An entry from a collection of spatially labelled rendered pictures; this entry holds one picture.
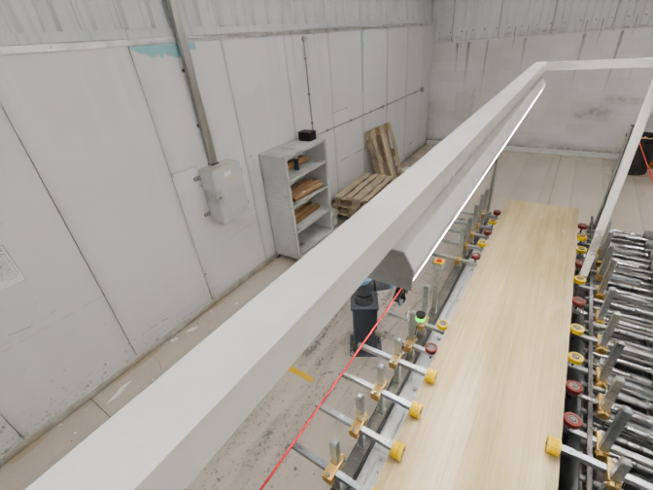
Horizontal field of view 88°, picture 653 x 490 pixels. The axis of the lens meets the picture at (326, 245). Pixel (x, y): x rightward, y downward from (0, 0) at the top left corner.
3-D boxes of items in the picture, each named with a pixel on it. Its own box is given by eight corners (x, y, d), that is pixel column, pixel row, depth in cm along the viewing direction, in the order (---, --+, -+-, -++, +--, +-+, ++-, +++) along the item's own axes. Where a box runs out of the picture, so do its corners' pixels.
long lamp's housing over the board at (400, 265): (356, 274, 69) (354, 240, 65) (524, 90, 235) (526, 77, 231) (412, 291, 63) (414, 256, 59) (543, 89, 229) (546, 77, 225)
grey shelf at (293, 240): (276, 257, 508) (257, 155, 428) (311, 230, 570) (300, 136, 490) (300, 264, 485) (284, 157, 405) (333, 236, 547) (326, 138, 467)
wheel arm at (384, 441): (315, 407, 193) (314, 403, 192) (318, 402, 196) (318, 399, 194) (396, 455, 168) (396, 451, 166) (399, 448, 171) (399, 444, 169)
